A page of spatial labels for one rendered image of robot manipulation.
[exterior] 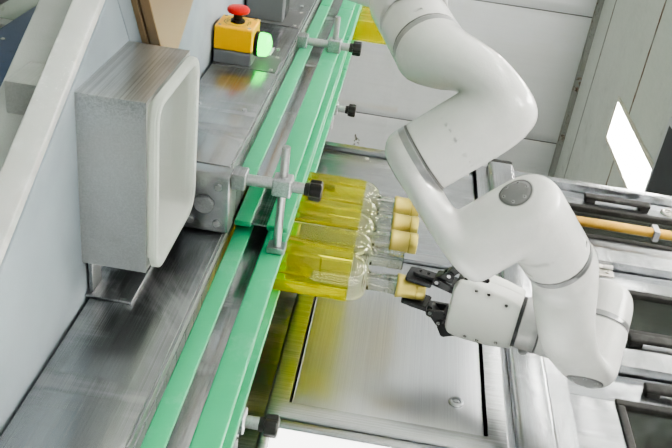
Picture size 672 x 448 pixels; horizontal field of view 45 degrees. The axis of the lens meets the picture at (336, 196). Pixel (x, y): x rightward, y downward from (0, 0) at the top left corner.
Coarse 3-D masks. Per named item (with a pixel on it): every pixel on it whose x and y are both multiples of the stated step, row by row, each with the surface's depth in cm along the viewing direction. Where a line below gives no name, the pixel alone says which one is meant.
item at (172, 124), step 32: (192, 64) 97; (160, 96) 87; (192, 96) 102; (160, 128) 104; (192, 128) 104; (160, 160) 106; (192, 160) 106; (160, 192) 108; (192, 192) 109; (160, 224) 103; (160, 256) 98
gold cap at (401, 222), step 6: (396, 216) 134; (402, 216) 134; (408, 216) 134; (414, 216) 135; (396, 222) 133; (402, 222) 133; (408, 222) 133; (414, 222) 133; (396, 228) 134; (402, 228) 134; (408, 228) 133; (414, 228) 133
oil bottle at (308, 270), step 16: (288, 256) 118; (304, 256) 119; (320, 256) 119; (336, 256) 120; (352, 256) 120; (288, 272) 118; (304, 272) 117; (320, 272) 117; (336, 272) 117; (352, 272) 117; (368, 272) 119; (272, 288) 120; (288, 288) 119; (304, 288) 119; (320, 288) 119; (336, 288) 118; (352, 288) 118
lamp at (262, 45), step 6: (258, 36) 145; (264, 36) 145; (270, 36) 146; (258, 42) 145; (264, 42) 145; (270, 42) 146; (258, 48) 145; (264, 48) 145; (270, 48) 146; (258, 54) 146; (264, 54) 146
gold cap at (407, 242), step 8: (392, 232) 129; (400, 232) 129; (408, 232) 130; (392, 240) 128; (400, 240) 128; (408, 240) 128; (416, 240) 128; (392, 248) 129; (400, 248) 129; (408, 248) 128; (416, 248) 128
